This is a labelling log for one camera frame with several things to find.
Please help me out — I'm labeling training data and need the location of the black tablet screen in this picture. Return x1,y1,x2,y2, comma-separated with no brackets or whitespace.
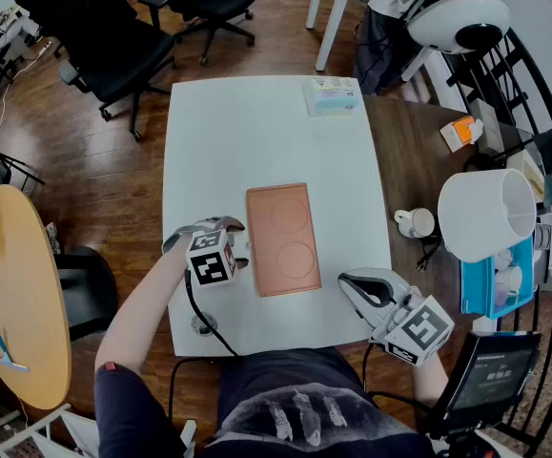
439,330,542,429

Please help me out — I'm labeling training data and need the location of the white lampshade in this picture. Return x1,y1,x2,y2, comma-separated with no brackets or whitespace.
437,167,539,264

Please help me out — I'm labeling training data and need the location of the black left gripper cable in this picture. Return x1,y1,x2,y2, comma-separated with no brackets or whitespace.
167,268,239,425

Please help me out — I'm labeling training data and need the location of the person's dark printed shirt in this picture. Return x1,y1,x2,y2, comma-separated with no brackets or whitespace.
94,345,437,458

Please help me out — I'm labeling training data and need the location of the round table cable grommet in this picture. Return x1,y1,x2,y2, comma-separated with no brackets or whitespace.
190,313,220,338

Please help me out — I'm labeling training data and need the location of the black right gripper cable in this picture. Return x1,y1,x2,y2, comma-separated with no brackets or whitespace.
361,341,435,417

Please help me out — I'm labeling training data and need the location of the grey cardboard box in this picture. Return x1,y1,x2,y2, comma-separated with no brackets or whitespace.
467,98,506,157

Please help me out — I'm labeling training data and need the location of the person's right forearm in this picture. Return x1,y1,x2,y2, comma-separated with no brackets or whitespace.
410,356,450,408

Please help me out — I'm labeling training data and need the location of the pale blue tissue pack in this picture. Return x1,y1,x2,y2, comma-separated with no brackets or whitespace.
301,75,360,117

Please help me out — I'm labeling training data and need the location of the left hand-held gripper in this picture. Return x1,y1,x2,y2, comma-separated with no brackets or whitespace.
161,215,251,288

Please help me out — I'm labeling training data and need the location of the orange and white small box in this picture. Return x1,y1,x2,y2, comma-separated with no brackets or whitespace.
439,115,484,154

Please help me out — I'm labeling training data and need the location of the white cup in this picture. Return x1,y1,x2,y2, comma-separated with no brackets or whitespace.
493,263,524,299

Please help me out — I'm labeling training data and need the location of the black power plug cable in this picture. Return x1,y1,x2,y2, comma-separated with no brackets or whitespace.
415,237,444,274

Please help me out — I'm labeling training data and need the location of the copper box with lid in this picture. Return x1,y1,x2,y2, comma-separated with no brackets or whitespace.
245,181,323,299

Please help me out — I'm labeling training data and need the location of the white wire rack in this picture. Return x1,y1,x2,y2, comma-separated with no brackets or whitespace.
0,402,99,458

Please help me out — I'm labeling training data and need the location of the white patterned mug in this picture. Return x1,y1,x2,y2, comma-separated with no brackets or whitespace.
393,207,436,240

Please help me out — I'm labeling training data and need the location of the white dome device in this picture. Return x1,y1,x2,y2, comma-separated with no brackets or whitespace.
404,0,512,57

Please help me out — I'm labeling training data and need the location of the person's left forearm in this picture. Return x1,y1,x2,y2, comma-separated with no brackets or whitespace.
94,241,195,377

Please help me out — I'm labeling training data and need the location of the yellow round table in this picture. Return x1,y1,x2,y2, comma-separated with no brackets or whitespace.
0,183,73,411

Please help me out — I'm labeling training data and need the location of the white floor cable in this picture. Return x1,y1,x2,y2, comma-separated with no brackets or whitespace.
0,40,51,172

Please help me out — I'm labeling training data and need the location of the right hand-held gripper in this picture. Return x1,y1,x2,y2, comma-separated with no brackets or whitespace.
337,266,456,368

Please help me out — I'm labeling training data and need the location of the blue plastic bin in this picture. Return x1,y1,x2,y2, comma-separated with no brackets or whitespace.
460,235,537,322

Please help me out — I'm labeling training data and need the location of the blue squeegee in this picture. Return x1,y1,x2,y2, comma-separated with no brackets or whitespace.
0,326,31,373

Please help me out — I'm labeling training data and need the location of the large black office chair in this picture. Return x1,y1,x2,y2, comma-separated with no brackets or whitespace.
14,0,180,143

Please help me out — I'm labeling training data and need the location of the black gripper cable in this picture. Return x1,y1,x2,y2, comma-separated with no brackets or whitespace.
361,341,435,417
167,268,239,425

